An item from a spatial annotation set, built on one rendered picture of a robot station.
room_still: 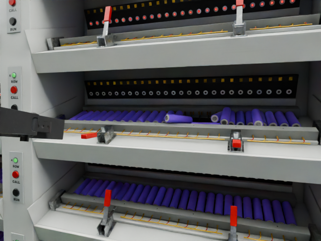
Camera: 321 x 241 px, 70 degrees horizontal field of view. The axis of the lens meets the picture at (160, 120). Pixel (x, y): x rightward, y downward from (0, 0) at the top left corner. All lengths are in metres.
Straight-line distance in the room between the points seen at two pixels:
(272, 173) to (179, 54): 0.26
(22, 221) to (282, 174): 0.58
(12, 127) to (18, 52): 0.39
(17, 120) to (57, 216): 0.41
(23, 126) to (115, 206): 0.36
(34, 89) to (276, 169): 0.53
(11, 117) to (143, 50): 0.28
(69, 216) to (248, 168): 0.43
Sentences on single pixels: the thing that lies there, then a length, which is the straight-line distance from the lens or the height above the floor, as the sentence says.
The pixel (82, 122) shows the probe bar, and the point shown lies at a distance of 0.57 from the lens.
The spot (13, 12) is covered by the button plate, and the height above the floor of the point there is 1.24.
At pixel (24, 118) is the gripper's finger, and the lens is 0.28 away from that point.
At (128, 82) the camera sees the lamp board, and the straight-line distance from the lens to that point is 0.63.
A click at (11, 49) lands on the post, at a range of 0.66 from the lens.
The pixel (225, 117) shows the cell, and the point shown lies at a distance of 0.48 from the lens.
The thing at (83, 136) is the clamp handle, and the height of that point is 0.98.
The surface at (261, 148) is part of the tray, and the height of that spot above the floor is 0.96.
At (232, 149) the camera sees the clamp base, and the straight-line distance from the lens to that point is 0.43.
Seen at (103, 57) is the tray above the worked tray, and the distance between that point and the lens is 0.50.
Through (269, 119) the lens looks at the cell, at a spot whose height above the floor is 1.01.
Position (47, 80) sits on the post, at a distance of 0.64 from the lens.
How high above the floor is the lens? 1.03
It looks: 3 degrees down
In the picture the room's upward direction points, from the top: 1 degrees clockwise
